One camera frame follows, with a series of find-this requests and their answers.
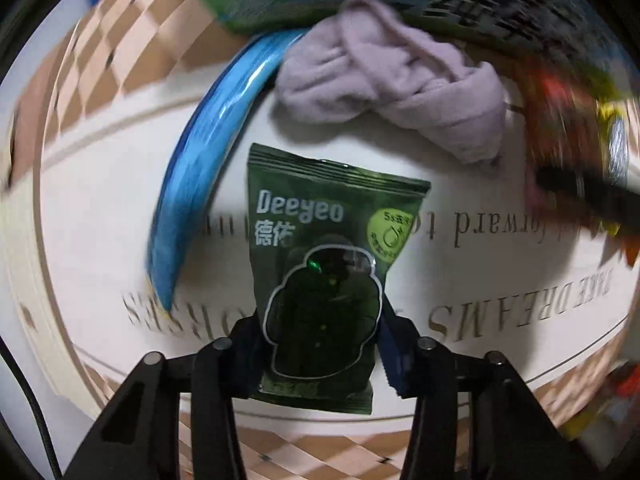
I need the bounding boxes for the green Deeyeo wipes pack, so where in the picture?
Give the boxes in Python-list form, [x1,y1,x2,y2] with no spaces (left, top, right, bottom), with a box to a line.
[246,143,431,415]

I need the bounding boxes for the red snack pack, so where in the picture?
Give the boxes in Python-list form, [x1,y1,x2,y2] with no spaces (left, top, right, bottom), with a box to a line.
[518,61,639,266]

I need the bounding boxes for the lilac soft cloth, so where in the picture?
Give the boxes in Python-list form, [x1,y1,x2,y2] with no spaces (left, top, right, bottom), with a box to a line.
[276,0,506,164]

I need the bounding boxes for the blue flat plastic pack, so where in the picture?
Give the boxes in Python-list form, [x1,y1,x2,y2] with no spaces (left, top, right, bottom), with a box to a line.
[145,29,307,312]

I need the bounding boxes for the checkered tablecloth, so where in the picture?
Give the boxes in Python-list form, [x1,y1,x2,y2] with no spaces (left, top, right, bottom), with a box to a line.
[1,0,639,479]

